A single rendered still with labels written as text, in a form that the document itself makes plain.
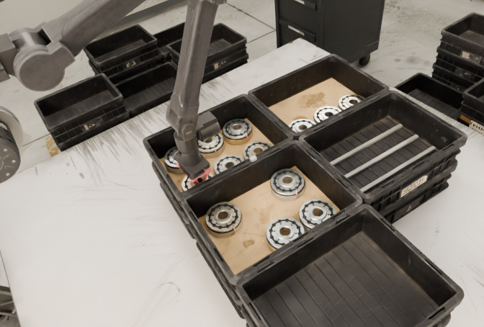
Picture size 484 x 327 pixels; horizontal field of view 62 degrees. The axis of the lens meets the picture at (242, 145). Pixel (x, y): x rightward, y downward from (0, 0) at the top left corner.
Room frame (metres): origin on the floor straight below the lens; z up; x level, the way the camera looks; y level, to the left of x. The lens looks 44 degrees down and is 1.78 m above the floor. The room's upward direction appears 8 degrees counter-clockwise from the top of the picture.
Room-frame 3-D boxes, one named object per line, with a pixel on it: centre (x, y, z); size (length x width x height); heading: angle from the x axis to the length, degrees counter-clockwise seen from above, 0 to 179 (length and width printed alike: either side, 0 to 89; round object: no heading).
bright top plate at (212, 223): (0.69, 0.08, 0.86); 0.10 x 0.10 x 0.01
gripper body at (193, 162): (0.83, 0.15, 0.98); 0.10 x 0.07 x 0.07; 32
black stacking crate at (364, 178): (0.84, -0.41, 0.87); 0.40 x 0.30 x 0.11; 115
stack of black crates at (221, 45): (2.17, 0.12, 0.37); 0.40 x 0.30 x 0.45; 119
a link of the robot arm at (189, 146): (0.83, 0.15, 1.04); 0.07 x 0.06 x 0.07; 119
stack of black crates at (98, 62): (2.33, 0.66, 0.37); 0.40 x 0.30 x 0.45; 119
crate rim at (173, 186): (0.94, 0.08, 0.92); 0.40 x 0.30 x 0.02; 115
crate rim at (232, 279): (0.67, -0.05, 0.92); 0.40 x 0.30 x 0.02; 115
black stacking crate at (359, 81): (1.11, -0.28, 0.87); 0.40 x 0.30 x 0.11; 115
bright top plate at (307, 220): (0.65, -0.18, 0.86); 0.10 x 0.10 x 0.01
